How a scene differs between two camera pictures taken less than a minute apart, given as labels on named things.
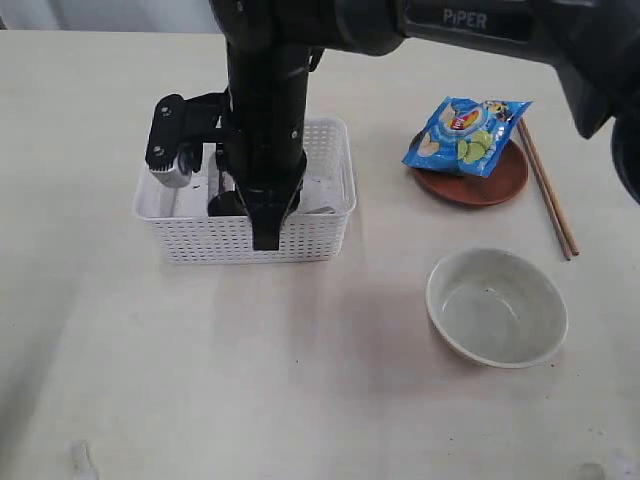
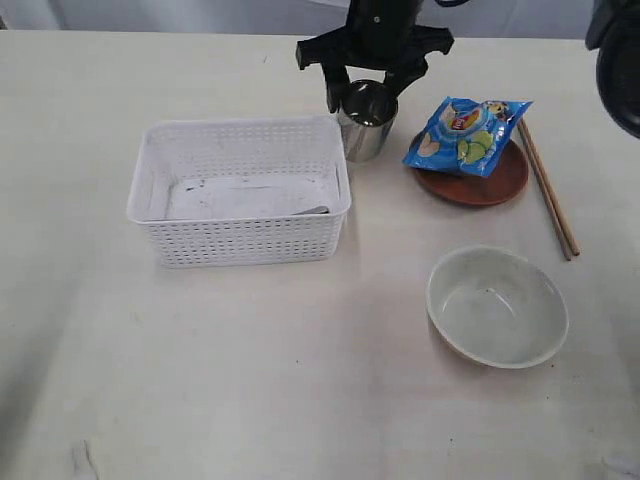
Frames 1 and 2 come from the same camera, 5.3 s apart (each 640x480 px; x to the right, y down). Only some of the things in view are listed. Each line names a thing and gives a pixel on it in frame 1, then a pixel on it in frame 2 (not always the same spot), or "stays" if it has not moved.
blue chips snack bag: x=465 y=134 stays
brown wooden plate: x=459 y=188 stays
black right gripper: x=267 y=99 → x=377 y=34
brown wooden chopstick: x=572 y=244 stays
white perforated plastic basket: x=176 y=228 stays
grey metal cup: x=210 y=169 → x=366 y=116
